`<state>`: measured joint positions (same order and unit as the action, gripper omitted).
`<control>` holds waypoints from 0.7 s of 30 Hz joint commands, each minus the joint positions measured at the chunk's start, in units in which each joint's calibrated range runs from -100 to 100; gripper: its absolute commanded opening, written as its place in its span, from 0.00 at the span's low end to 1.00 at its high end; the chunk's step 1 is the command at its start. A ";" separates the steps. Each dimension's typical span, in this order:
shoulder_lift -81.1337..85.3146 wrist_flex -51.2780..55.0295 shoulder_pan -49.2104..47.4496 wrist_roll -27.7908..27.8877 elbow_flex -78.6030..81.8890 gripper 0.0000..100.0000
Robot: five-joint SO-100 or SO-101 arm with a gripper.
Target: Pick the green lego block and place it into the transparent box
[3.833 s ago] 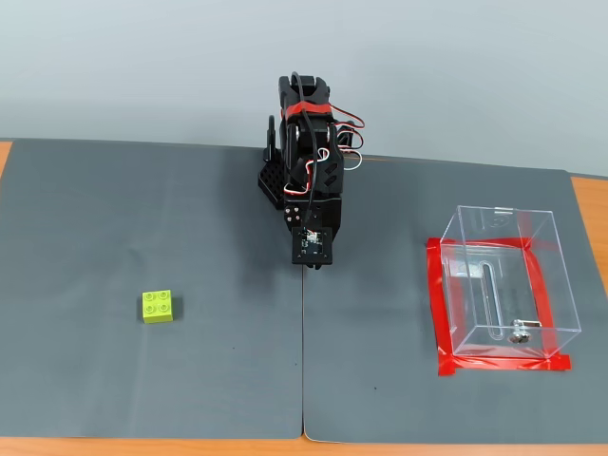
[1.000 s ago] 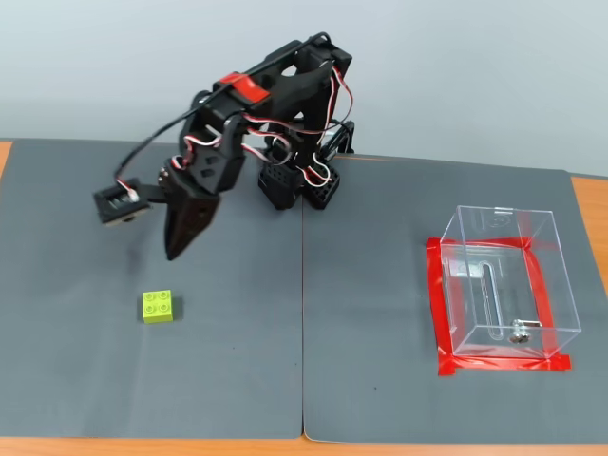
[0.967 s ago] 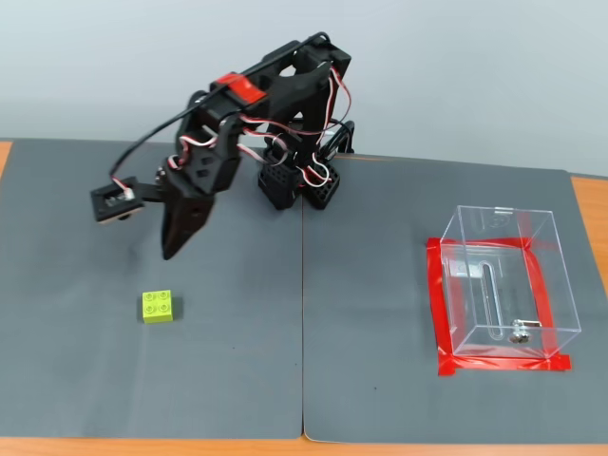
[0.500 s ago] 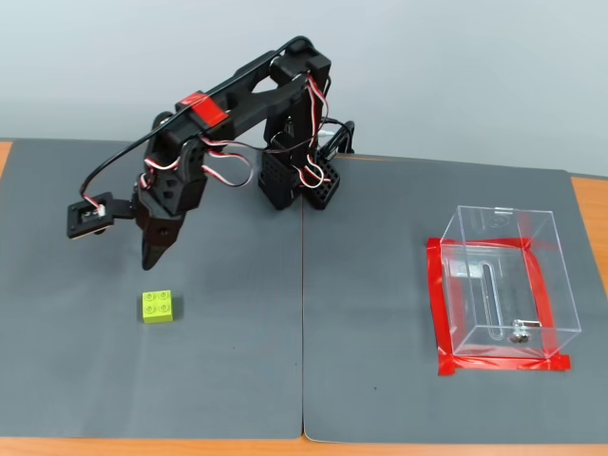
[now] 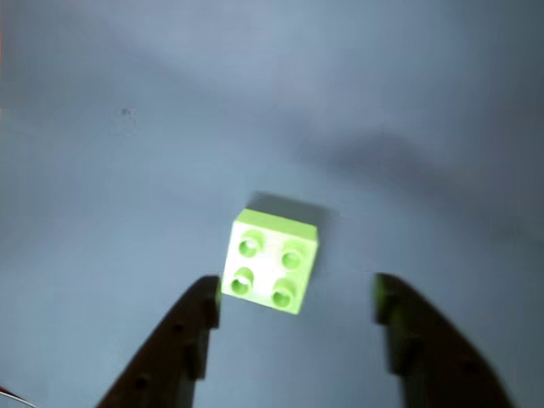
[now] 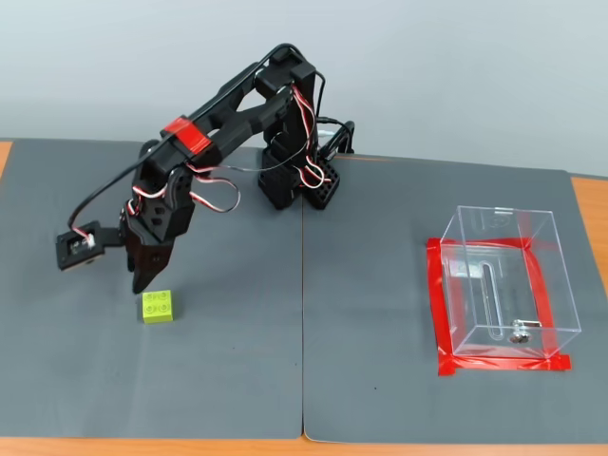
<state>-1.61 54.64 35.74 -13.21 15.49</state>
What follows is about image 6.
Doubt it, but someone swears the transparent plastic box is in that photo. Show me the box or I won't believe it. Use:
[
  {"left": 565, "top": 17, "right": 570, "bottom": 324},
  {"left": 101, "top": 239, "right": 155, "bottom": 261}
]
[{"left": 439, "top": 204, "right": 583, "bottom": 360}]

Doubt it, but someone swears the red tape wrap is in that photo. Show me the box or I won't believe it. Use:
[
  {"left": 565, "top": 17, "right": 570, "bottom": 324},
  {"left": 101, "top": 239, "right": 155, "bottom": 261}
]
[{"left": 160, "top": 114, "right": 213, "bottom": 158}]

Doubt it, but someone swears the green lego block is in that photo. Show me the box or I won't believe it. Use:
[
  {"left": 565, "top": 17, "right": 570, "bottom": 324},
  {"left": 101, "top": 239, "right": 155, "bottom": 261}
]
[{"left": 141, "top": 288, "right": 175, "bottom": 326}]

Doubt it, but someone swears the red tape strip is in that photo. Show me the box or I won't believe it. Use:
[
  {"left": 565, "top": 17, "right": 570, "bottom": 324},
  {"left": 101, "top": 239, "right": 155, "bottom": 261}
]
[
  {"left": 426, "top": 237, "right": 460, "bottom": 377},
  {"left": 522, "top": 237, "right": 560, "bottom": 362},
  {"left": 427, "top": 235, "right": 536, "bottom": 251},
  {"left": 436, "top": 353, "right": 573, "bottom": 378}
]

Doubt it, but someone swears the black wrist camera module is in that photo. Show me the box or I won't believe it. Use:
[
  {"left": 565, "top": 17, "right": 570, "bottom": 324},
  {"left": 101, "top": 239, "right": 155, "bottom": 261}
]
[{"left": 55, "top": 220, "right": 120, "bottom": 273}]

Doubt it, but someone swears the silver box lock latch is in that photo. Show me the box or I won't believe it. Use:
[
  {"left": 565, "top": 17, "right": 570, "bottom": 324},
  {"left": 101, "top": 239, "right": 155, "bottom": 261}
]
[{"left": 509, "top": 320, "right": 543, "bottom": 345}]

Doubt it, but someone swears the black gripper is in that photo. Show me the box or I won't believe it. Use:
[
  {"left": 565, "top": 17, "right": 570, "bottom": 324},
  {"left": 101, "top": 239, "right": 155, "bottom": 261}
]
[{"left": 118, "top": 188, "right": 195, "bottom": 295}]

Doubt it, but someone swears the black table clamp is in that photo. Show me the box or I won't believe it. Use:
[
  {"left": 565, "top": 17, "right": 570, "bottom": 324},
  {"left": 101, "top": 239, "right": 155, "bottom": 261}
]
[{"left": 316, "top": 116, "right": 358, "bottom": 158}]

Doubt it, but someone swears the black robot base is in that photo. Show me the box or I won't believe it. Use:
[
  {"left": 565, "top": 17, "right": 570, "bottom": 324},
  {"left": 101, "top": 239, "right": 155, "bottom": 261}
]
[{"left": 256, "top": 150, "right": 343, "bottom": 213}]

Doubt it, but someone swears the gray table mat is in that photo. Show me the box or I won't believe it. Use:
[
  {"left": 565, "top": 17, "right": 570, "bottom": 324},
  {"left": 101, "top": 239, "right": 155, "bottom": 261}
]
[
  {"left": 301, "top": 154, "right": 608, "bottom": 446},
  {"left": 0, "top": 138, "right": 305, "bottom": 440}
]

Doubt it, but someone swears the red white servo wire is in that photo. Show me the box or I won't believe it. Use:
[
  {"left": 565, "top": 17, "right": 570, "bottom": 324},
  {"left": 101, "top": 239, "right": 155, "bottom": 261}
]
[
  {"left": 131, "top": 163, "right": 241, "bottom": 215},
  {"left": 290, "top": 84, "right": 333, "bottom": 192}
]

